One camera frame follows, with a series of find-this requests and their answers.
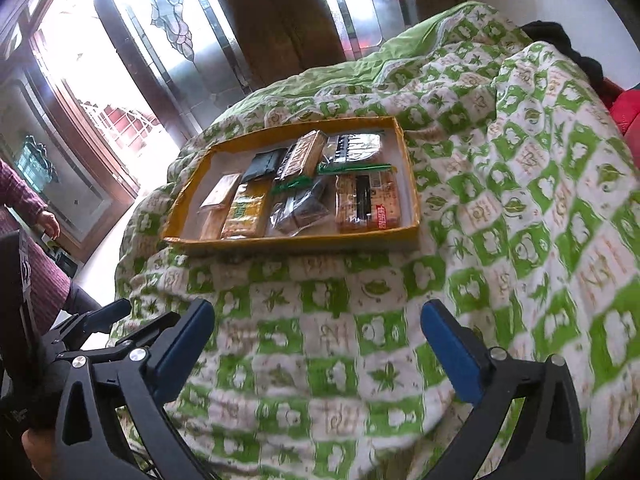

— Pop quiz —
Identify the yellow wafer cracker pack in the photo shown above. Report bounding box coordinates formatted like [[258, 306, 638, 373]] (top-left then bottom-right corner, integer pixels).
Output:
[[220, 180, 271, 240]]

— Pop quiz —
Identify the small tan biscuit pack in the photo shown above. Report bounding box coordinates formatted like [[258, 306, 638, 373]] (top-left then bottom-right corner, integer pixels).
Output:
[[200, 172, 242, 209]]

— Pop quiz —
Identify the dark cookie clear pack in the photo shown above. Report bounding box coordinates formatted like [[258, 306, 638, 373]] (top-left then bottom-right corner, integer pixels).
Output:
[[269, 176, 331, 236]]

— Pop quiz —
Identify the dark green snack pouch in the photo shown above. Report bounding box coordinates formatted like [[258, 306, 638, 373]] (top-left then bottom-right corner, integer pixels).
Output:
[[241, 148, 288, 183]]

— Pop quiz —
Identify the green square cracker pack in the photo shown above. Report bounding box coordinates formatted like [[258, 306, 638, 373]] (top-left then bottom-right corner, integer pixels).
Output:
[[277, 129, 328, 182]]

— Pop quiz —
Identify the yellow square cracker pack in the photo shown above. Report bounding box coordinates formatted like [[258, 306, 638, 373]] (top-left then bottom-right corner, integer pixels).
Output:
[[335, 169, 401, 233]]

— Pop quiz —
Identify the round cracker green pack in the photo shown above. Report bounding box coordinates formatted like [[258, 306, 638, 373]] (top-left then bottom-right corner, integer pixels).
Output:
[[317, 130, 392, 174]]

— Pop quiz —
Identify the operator left hand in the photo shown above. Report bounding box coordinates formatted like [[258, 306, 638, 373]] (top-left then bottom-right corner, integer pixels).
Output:
[[22, 429, 55, 480]]

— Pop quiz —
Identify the person in maroon sweater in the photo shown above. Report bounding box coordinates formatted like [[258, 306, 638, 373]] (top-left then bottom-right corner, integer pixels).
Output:
[[0, 160, 101, 334]]

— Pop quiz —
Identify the green white patterned quilt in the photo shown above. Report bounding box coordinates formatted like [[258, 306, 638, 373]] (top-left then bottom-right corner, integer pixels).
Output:
[[113, 2, 639, 479]]

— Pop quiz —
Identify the yellow cardboard tray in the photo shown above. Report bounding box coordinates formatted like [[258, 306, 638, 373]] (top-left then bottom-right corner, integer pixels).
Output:
[[163, 117, 420, 255]]

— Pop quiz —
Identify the stained glass door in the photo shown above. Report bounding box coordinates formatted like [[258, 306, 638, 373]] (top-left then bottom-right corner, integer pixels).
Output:
[[94, 0, 418, 131]]

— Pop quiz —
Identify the red cushion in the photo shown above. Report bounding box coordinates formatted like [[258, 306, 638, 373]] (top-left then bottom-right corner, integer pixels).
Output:
[[597, 78, 640, 136]]

